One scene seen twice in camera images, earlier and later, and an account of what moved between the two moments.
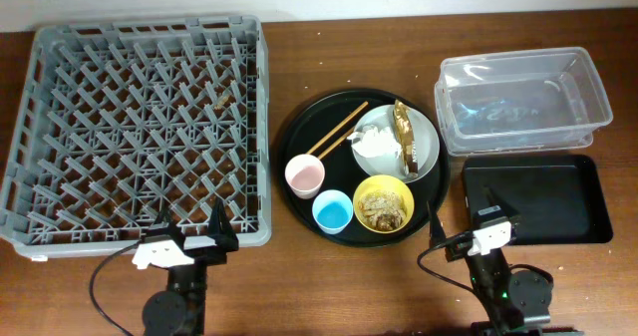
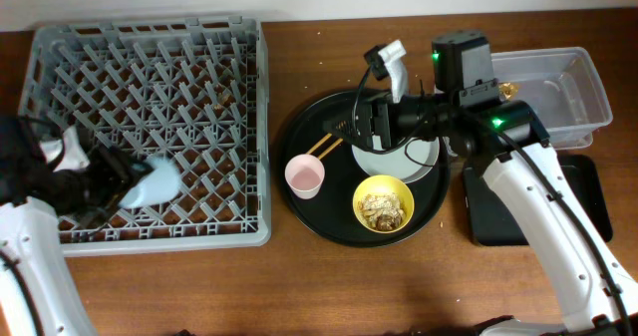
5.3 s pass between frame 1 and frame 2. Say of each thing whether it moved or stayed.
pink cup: stayed
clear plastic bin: stayed
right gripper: moved
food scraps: stayed
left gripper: moved
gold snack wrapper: moved
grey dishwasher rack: stayed
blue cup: moved
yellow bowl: stayed
